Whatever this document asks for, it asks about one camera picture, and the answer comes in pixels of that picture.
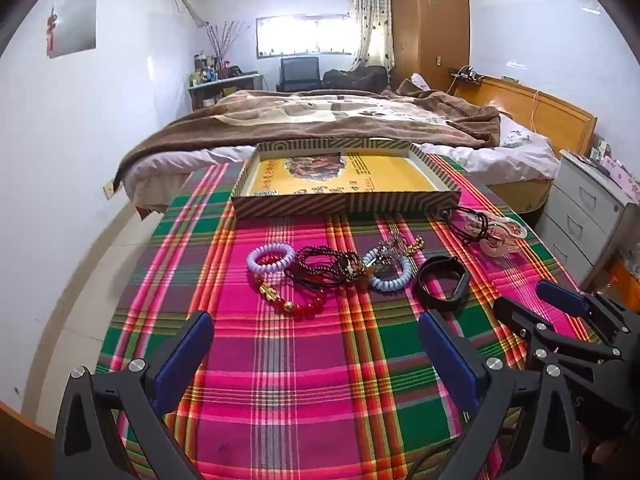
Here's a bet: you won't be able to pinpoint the black cord necklace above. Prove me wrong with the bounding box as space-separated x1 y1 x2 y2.
437 206 501 246

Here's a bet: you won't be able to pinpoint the white desk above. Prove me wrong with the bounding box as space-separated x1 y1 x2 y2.
188 72 264 111

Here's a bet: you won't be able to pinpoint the black cord pendant bracelet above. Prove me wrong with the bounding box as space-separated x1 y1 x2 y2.
330 252 368 286

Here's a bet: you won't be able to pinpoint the group of bottles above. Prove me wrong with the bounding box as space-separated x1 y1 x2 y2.
189 52 243 86

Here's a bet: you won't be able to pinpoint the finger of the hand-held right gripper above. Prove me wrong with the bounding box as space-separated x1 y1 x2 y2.
535 280 640 346
492 296 616 366

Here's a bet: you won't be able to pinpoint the gold chain bracelet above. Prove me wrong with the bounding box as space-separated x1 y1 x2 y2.
377 232 426 266

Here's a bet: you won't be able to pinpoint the striped cardboard box yellow inside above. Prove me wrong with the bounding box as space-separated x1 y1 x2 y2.
231 140 462 219

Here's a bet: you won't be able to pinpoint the patterned curtain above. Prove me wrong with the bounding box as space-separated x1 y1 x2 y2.
347 0 393 71

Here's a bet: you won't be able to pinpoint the red bead bracelet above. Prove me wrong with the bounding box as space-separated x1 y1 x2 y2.
257 255 328 321

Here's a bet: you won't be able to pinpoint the power strip on shelf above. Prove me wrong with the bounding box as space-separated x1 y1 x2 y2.
449 66 486 83

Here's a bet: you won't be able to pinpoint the wooden wardrobe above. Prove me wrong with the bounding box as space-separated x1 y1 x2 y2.
390 0 471 93

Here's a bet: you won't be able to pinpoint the white wall pipe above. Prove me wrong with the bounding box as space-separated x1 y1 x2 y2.
167 0 210 28

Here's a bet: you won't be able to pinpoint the wooden headboard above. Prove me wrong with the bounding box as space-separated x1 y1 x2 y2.
452 74 598 156

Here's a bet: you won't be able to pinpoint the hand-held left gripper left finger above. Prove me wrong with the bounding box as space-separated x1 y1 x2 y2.
52 310 216 480

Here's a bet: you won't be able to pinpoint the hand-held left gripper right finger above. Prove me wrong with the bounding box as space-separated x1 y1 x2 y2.
417 310 586 480

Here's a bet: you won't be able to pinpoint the yellow bed base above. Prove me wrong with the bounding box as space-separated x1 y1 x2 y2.
487 177 553 213

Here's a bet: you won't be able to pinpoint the grey wall poster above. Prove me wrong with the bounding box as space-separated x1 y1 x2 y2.
46 0 97 59

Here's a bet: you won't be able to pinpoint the dry branches in vase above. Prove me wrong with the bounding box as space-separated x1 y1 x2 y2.
206 21 248 61

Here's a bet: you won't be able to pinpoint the white drawer nightstand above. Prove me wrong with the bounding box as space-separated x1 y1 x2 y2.
537 149 640 276

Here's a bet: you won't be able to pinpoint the dark bead bracelet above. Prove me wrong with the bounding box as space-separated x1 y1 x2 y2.
284 245 361 293

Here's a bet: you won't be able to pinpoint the bed with brown blanket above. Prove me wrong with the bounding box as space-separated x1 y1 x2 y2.
122 72 561 206

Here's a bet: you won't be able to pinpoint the plaid pink green tablecloth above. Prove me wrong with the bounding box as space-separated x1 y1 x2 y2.
95 152 601 480

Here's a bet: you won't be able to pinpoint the brown plush blanket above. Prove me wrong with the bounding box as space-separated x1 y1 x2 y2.
114 79 502 191

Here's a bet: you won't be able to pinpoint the light blue spiral hair tie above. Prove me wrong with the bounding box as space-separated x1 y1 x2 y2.
362 249 415 292

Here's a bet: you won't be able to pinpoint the dark brown cloth pile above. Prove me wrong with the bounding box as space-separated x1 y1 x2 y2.
322 66 390 90

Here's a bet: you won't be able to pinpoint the black wristband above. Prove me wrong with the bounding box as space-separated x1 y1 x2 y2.
415 256 471 308

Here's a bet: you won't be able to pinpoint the window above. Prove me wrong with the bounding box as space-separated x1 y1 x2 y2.
256 14 357 58

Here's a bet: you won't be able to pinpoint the cards and boxes pile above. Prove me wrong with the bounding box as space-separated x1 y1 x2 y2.
590 140 640 196

